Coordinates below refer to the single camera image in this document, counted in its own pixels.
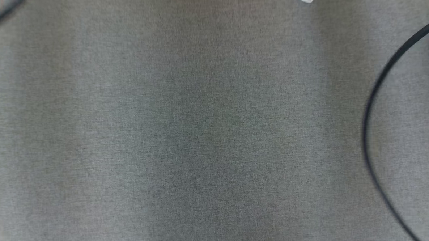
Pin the grey fabric sofa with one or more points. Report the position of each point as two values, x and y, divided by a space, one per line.
200 128

